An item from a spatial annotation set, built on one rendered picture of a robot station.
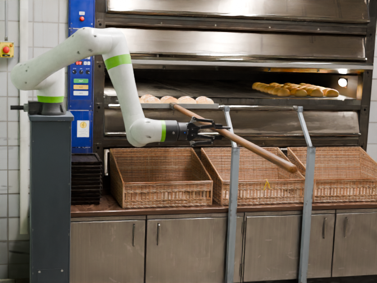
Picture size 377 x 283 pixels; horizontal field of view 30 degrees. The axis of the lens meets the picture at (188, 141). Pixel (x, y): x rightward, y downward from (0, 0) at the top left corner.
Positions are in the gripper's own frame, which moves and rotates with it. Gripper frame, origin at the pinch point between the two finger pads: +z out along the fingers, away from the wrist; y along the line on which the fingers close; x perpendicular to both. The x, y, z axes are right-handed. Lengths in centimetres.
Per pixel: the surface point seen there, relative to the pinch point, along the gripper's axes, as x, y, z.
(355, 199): -106, 58, 123
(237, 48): -154, -32, 54
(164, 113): -157, 12, 8
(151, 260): -100, 92, -9
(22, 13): -152, -47, -84
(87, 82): -151, -7, -44
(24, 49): -152, -25, -82
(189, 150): -151, 36, 25
